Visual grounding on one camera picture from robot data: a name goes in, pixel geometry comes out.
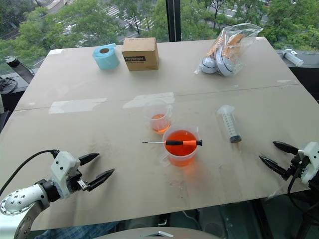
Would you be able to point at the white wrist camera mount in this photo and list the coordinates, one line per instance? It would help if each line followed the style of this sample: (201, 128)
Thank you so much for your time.
(311, 154)
(62, 164)

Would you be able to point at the small beaker with orange liquid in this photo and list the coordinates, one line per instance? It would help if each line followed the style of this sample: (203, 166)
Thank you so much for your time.
(159, 122)

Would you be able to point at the large beaker with orange liquid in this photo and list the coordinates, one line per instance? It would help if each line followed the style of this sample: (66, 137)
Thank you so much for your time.
(180, 154)

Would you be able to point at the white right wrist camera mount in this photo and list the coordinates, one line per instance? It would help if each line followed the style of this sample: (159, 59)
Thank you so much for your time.
(311, 154)

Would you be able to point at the blue paper roll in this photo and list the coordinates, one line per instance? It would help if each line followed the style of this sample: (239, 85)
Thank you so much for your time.
(107, 59)

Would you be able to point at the orange packets in bag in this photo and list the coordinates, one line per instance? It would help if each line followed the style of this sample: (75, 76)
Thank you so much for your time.
(230, 46)

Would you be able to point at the large clear plastic syringe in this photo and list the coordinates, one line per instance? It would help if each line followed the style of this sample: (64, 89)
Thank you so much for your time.
(229, 122)

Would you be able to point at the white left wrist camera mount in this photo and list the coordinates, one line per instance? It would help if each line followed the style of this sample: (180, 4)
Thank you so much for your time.
(62, 164)

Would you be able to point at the orange and black screwdriver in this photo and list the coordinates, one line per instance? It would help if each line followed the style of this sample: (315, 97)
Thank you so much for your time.
(189, 143)

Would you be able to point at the clear tape patch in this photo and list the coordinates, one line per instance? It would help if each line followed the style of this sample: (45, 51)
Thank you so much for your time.
(149, 99)
(74, 105)

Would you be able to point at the clear plastic zip bag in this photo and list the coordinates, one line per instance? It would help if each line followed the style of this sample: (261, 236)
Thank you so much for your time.
(224, 37)

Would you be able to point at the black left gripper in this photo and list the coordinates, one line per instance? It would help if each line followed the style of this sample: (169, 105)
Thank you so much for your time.
(73, 181)

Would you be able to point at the black window frame post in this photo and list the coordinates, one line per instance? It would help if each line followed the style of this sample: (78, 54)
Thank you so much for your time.
(173, 20)

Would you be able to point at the white cylindrical device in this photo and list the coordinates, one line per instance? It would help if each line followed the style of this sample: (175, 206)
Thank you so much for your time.
(294, 59)

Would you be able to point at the black stand with round cap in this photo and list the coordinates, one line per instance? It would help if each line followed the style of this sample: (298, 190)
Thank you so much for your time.
(21, 69)

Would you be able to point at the brown cardboard box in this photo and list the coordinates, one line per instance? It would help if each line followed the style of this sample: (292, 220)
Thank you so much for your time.
(139, 49)

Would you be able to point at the white round striped object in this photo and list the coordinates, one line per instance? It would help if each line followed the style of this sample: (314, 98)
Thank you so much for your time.
(225, 64)
(208, 65)

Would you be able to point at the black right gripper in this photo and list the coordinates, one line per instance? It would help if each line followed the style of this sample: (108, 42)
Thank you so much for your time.
(296, 164)

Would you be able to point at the blue denim fabric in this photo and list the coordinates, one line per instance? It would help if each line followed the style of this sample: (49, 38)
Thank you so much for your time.
(74, 230)

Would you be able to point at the black table leg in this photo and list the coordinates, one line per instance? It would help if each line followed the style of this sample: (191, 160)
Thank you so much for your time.
(263, 219)

